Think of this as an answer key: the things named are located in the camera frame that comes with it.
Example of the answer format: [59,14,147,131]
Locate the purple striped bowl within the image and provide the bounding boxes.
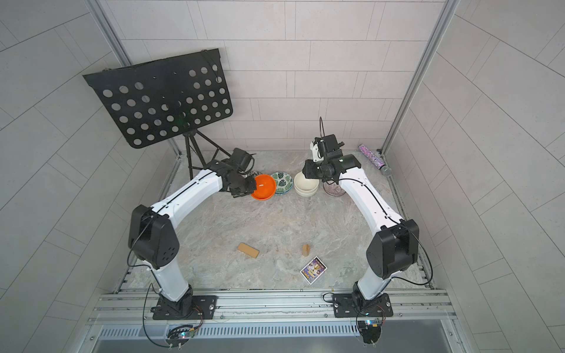
[323,182,346,197]

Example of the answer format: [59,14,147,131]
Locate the orange bowl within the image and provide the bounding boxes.
[252,174,277,201]

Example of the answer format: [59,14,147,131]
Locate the cream bowl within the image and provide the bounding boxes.
[294,188,318,197]
[294,172,319,192]

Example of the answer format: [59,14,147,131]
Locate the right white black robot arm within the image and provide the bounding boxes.
[303,135,434,308]

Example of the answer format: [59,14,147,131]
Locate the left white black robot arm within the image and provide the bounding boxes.
[128,148,256,311]

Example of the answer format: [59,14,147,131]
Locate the purple glitter tube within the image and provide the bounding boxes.
[358,144,392,177]

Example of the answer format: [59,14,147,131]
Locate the wooden rectangular block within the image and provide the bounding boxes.
[237,243,260,258]

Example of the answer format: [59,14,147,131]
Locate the small wooden cylinder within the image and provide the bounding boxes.
[302,244,310,257]

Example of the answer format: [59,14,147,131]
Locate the purple playing card box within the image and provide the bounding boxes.
[300,257,327,285]

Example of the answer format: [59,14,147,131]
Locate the black perforated music stand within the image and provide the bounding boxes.
[82,48,241,182]

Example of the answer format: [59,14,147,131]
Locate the left green circuit board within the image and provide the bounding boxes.
[166,324,197,347]

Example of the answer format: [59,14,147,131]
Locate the green circuit board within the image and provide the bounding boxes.
[166,324,197,347]
[356,320,382,345]

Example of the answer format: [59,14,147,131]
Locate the right green circuit board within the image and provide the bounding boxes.
[356,320,382,345]

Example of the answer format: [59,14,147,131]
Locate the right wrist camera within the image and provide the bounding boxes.
[310,141,323,163]

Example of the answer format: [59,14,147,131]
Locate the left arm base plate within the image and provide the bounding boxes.
[151,294,218,321]

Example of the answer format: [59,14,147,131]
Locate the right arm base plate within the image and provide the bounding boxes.
[331,293,394,319]

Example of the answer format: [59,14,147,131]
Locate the aluminium mounting rail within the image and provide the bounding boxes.
[87,289,456,324]

